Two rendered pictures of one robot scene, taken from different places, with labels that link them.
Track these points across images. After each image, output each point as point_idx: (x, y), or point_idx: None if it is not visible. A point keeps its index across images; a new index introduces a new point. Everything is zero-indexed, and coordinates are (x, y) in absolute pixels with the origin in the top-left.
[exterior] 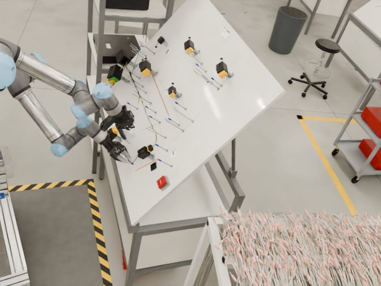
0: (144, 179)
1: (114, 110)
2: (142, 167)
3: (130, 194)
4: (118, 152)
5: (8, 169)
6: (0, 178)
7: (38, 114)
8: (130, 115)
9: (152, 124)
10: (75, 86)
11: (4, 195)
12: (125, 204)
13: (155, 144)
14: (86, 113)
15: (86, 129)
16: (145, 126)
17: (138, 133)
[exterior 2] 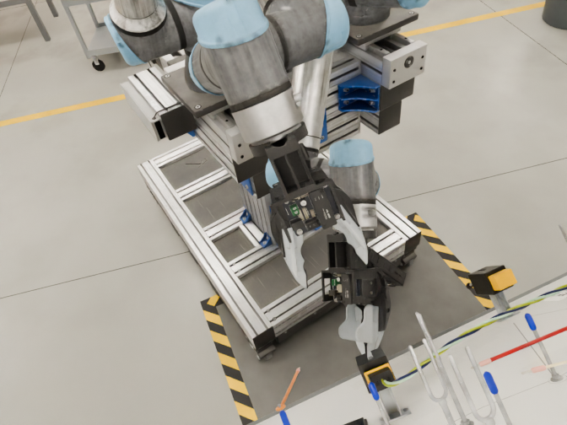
0: (326, 423)
1: (237, 121)
2: (374, 402)
3: (305, 408)
4: (341, 294)
5: (229, 141)
6: (226, 149)
7: (294, 72)
8: (297, 190)
9: (551, 360)
10: (275, 0)
11: (251, 190)
12: (289, 407)
13: (369, 383)
14: (195, 73)
15: (330, 174)
16: (547, 346)
17: (520, 341)
